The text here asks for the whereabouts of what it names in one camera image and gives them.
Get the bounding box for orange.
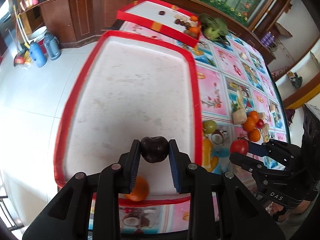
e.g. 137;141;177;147
243;116;256;132
125;176;149;202
248;111;259;123
188;27;200;35
248;128;261;142

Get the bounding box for orange top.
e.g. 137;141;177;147
248;111;259;123

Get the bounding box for green grape tomato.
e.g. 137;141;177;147
202;120;217;134

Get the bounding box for dark purple plum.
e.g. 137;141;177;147
140;136;169;164

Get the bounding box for red cherry tomato far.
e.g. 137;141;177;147
255;119;264;129

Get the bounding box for floral plastic tablecloth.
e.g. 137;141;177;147
88;19;291;240

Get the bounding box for purple bottles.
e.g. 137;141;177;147
261;31;274;47

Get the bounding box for large red white tray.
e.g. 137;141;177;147
54;30;202;186

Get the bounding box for green bok choy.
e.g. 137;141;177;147
199;14;229;43

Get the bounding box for blue thermos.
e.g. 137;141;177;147
29;41;47;68

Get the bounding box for grey thermos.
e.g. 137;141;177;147
43;32;61;60

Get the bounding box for far red white tray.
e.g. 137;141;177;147
116;0;200;48

